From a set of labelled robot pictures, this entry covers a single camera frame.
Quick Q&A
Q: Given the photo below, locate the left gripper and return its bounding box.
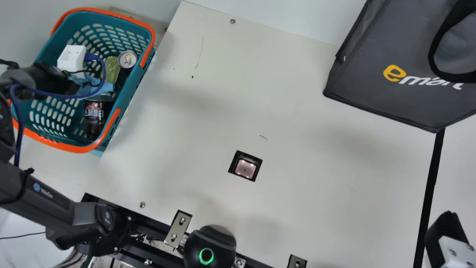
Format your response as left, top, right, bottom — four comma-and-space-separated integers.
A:
73, 71, 115, 98

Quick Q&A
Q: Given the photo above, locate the blue cable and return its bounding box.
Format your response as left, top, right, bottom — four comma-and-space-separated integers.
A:
9, 53, 107, 168

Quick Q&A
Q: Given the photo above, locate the rectangular tin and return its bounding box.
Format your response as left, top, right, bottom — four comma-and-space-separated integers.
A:
101, 56, 121, 84

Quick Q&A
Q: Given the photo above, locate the dark can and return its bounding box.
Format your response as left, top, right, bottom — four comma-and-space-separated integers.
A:
113, 50, 139, 92

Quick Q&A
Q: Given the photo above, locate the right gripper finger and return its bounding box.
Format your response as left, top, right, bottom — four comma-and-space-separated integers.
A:
424, 211, 476, 268

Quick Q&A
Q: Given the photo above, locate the dark grey bag with straps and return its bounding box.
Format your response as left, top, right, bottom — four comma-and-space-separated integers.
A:
323, 0, 476, 133

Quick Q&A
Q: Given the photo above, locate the black device with green light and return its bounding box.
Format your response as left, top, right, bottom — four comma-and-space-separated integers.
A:
183, 225, 237, 268

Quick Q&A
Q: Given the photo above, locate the teal shopping basket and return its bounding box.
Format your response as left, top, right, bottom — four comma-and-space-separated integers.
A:
7, 7, 157, 155

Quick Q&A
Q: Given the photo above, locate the dark coffee bottle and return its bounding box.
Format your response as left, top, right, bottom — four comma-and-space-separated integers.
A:
84, 95, 109, 141

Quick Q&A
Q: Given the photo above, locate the black strip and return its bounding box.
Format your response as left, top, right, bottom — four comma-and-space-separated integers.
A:
413, 128, 446, 268

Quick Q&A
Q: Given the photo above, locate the small square scanner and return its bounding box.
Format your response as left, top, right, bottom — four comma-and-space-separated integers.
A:
228, 150, 263, 182

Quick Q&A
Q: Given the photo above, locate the thin black cable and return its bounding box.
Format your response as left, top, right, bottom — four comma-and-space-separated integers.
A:
0, 231, 47, 240

